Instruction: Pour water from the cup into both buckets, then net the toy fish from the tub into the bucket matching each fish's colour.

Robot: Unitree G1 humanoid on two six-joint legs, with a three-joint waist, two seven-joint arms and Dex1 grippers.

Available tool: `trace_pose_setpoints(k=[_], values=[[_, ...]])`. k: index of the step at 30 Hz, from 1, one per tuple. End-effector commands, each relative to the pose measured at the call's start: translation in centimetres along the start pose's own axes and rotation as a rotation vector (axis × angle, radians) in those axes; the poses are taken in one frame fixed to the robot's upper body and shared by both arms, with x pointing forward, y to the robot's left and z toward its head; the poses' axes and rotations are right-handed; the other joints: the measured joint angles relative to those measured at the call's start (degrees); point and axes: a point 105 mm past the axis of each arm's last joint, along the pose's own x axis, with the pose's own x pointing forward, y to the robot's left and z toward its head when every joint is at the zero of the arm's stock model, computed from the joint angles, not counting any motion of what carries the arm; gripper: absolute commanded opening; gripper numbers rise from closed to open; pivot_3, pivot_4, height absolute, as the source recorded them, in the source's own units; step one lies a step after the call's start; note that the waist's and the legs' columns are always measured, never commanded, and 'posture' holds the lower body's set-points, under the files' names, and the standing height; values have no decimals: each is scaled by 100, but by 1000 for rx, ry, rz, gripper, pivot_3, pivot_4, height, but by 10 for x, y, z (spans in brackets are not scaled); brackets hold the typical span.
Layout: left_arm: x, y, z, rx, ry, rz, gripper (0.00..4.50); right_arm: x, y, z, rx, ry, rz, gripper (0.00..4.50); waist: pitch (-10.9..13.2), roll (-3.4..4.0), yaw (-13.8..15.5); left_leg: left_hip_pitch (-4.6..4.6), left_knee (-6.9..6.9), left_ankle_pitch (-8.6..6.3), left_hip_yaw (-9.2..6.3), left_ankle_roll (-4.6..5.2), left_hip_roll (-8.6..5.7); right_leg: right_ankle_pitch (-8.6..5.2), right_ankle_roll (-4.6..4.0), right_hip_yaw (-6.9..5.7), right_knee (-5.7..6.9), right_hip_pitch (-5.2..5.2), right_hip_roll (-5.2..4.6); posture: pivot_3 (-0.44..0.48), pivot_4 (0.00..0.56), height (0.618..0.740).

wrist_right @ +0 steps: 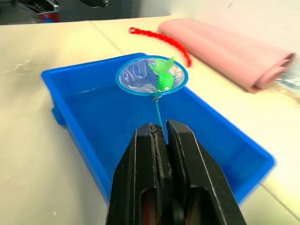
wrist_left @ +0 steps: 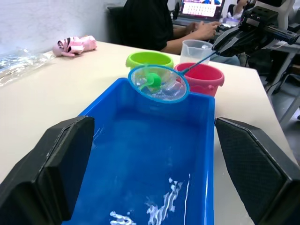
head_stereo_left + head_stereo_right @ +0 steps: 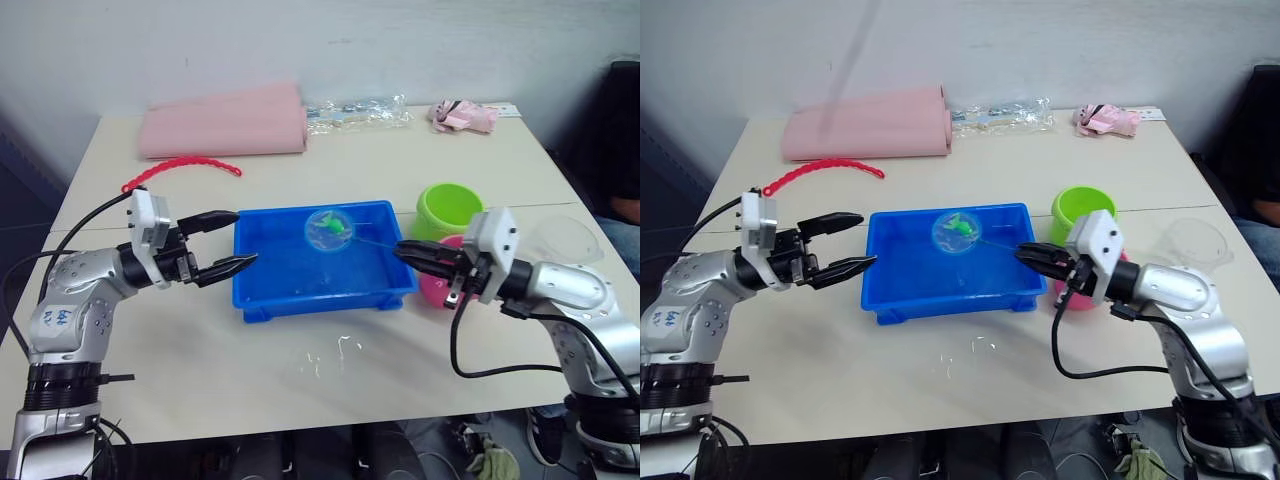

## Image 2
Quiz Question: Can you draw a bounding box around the person in black shirt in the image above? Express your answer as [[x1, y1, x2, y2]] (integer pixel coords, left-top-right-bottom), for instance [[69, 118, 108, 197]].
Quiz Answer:
[[121, 0, 241, 67]]

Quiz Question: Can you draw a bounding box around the clear plastic measuring cup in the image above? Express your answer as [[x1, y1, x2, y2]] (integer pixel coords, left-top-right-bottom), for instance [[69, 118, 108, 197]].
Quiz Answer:
[[180, 39, 213, 64]]

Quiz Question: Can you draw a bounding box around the open laptop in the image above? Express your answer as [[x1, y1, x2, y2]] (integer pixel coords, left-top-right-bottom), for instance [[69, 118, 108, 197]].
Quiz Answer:
[[173, 0, 225, 25]]

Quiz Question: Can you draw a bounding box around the seated background person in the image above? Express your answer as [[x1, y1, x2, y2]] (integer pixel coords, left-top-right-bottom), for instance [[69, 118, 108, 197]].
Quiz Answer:
[[233, 0, 247, 19]]

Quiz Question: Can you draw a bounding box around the blue plastic tub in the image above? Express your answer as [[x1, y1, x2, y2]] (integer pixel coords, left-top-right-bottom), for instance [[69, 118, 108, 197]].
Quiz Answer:
[[61, 77, 216, 225]]

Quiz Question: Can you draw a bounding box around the clear plastic bag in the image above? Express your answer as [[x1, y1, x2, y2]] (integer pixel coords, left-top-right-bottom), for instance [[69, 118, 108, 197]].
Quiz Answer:
[[0, 45, 58, 87]]

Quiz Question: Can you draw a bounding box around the pink plastic bucket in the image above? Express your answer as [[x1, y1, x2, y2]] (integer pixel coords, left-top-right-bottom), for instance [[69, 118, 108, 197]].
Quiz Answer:
[[173, 62, 225, 97]]

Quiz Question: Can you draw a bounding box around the black office chair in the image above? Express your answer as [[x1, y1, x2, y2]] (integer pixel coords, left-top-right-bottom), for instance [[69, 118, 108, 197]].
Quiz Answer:
[[106, 6, 126, 45]]

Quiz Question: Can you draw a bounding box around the green toy fish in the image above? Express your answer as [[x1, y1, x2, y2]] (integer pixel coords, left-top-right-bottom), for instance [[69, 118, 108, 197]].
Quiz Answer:
[[138, 72, 163, 92]]

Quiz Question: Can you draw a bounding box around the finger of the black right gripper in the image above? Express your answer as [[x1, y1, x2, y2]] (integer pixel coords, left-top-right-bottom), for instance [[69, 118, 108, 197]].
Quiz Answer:
[[217, 39, 268, 57], [212, 27, 258, 50]]

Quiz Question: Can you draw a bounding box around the blue hand fishing net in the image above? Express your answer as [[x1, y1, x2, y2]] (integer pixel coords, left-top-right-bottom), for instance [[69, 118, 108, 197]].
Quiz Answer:
[[127, 50, 218, 104]]

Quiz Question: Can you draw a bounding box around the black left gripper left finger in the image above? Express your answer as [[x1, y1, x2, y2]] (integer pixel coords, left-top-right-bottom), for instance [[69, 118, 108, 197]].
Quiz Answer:
[[0, 115, 95, 225]]

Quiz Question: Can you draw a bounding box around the green plastic bucket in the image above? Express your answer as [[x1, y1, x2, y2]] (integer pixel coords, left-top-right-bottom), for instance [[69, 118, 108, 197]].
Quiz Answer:
[[126, 52, 174, 73]]

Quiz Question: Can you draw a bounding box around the pink toy figure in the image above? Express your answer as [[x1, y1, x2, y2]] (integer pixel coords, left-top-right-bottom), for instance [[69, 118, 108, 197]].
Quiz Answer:
[[52, 35, 98, 58]]

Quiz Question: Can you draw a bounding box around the person's typing hand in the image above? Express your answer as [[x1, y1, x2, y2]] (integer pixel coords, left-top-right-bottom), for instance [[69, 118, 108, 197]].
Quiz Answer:
[[186, 21, 221, 40]]

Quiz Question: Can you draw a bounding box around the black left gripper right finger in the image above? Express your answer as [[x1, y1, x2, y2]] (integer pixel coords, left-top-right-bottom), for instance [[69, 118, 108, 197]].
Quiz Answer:
[[214, 116, 300, 225]]

